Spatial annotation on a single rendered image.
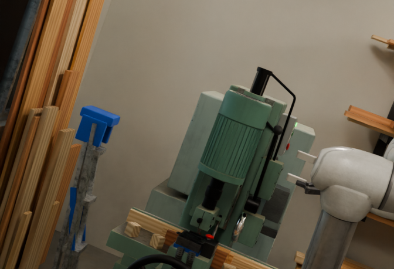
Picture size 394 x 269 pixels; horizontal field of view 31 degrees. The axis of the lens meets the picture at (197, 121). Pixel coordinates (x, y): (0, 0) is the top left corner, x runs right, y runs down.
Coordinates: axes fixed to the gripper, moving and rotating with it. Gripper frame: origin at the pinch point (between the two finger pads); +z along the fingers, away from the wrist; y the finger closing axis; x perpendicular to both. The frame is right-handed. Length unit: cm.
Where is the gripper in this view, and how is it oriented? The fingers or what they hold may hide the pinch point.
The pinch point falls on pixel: (295, 166)
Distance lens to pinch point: 246.2
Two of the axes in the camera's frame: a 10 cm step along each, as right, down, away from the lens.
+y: 3.6, -5.4, 7.6
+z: -9.1, -3.6, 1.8
